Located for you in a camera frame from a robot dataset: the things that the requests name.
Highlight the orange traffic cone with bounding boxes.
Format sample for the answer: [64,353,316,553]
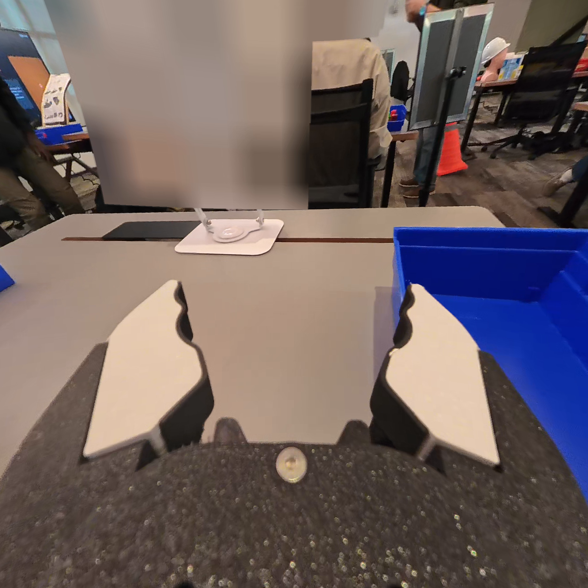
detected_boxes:
[436,122,469,177]

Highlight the white document stand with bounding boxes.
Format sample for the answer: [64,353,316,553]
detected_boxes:
[175,208,285,256]

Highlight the black mesh office chair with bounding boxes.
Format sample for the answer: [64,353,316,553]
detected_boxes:
[481,41,588,160]

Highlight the black high-back chair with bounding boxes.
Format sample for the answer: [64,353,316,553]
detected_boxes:
[308,78,376,209]

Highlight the black cable tray cover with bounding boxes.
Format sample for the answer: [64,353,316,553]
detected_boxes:
[102,221,204,241]

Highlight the pink mannequin head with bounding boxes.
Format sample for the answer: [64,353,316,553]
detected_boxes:
[482,54,509,83]

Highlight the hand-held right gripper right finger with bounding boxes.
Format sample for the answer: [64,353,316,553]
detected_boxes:
[370,283,500,468]

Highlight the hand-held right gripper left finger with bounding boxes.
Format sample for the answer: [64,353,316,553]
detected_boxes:
[82,280,215,462]

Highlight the white hard hat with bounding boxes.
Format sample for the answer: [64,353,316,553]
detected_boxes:
[480,37,512,66]

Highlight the dark display screen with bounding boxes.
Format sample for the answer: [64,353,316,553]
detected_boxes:
[0,28,52,125]

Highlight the grey panel on tripod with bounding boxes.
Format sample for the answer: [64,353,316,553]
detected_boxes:
[408,4,495,208]

